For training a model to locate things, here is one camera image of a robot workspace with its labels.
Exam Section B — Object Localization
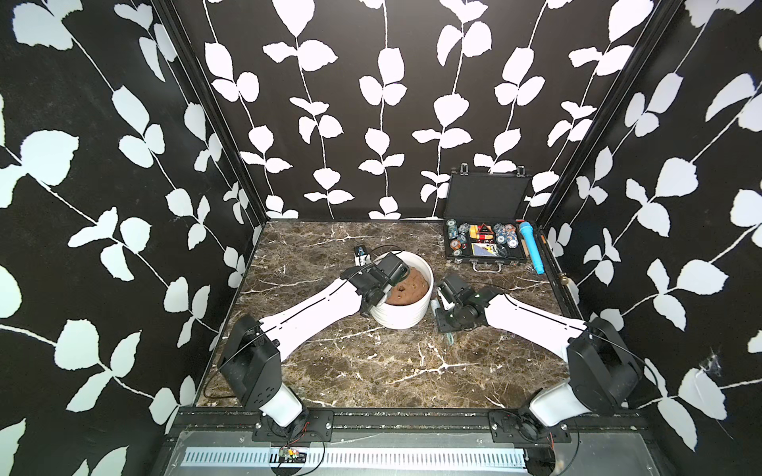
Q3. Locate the white ribbed ceramic pot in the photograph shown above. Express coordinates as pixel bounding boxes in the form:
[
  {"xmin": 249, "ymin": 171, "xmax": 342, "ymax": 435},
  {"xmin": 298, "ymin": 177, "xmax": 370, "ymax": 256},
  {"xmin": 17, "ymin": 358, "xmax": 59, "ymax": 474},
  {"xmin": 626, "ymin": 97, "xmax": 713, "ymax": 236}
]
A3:
[{"xmin": 370, "ymin": 251, "xmax": 435, "ymax": 329}]

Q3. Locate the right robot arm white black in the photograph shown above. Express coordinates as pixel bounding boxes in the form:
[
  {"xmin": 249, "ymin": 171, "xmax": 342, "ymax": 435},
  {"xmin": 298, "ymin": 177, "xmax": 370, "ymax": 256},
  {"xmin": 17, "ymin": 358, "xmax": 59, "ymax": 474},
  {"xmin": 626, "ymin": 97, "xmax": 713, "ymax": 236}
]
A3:
[{"xmin": 432, "ymin": 274, "xmax": 643, "ymax": 438}]

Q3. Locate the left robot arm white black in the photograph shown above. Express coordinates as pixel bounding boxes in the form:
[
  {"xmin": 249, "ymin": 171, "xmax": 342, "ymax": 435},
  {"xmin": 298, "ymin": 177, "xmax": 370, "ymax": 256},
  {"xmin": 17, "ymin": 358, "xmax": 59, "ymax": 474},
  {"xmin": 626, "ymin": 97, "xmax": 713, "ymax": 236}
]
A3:
[{"xmin": 217, "ymin": 253, "xmax": 410, "ymax": 430}]

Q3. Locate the brown mud in pot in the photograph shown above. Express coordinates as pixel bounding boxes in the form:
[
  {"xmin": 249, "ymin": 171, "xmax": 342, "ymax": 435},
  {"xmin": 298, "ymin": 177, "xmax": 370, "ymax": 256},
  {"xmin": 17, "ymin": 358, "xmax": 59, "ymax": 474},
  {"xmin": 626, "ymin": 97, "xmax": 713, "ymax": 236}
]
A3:
[{"xmin": 386, "ymin": 268, "xmax": 430, "ymax": 307}]

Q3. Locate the black open poker chip case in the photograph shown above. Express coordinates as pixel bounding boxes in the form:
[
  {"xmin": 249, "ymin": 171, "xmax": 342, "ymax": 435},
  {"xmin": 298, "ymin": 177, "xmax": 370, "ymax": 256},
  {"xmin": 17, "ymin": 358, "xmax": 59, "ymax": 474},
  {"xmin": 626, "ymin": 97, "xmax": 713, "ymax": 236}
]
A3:
[{"xmin": 444, "ymin": 163, "xmax": 530, "ymax": 267}]

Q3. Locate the blue cylindrical microphone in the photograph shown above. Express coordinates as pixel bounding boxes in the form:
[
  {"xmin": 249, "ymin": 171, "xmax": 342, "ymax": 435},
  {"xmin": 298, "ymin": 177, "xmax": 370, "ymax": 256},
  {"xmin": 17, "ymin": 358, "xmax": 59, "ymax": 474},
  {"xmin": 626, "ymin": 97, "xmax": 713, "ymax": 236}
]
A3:
[{"xmin": 519, "ymin": 221, "xmax": 545, "ymax": 275}]

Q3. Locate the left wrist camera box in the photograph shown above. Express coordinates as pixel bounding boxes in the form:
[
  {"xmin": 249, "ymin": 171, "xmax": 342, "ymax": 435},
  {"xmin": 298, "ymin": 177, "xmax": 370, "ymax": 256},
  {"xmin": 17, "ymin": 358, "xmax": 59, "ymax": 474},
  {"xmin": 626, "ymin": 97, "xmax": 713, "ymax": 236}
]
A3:
[{"xmin": 353, "ymin": 245, "xmax": 372, "ymax": 267}]

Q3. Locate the small circuit board with wires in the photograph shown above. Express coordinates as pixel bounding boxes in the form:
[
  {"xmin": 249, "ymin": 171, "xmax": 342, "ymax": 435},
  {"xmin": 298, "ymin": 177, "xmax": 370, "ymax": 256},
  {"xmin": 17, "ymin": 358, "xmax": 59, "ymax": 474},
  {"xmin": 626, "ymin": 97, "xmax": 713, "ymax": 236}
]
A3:
[{"xmin": 273, "ymin": 448, "xmax": 309, "ymax": 466}]

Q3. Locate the white perforated rail strip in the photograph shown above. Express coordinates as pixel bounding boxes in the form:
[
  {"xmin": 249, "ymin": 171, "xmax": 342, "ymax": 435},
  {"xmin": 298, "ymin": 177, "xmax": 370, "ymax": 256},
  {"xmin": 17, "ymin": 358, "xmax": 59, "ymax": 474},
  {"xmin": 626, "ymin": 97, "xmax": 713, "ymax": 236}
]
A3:
[{"xmin": 181, "ymin": 447, "xmax": 527, "ymax": 472}]

